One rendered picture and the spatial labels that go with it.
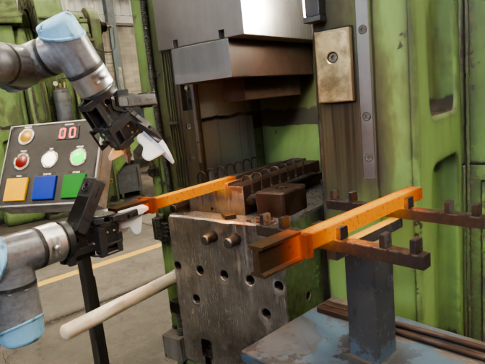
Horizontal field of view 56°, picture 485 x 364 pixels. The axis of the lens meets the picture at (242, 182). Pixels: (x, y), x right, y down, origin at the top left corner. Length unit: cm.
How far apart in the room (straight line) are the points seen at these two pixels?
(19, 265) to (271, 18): 83
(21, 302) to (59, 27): 48
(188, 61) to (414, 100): 58
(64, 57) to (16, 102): 514
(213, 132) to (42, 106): 458
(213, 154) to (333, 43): 56
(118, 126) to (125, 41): 940
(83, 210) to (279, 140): 92
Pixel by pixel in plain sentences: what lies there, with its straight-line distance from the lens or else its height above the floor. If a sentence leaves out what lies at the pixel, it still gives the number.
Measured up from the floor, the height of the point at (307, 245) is 100.
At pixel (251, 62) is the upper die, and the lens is 124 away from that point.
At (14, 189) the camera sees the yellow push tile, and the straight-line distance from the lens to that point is 158.
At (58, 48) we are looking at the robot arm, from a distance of 93.
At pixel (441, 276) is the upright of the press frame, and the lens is 159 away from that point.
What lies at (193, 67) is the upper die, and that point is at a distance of 125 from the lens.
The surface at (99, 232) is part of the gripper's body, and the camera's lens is 94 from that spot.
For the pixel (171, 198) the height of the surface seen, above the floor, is 100.
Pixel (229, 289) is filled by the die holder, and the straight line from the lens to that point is 124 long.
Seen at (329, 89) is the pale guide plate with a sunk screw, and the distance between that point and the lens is 116.
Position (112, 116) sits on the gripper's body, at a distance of 98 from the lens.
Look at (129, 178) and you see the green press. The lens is 668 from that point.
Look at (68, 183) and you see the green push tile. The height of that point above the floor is 102.
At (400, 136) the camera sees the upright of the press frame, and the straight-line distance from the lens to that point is 113.
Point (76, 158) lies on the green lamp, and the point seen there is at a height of 109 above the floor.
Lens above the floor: 122
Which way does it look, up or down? 10 degrees down
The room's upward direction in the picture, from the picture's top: 6 degrees counter-clockwise
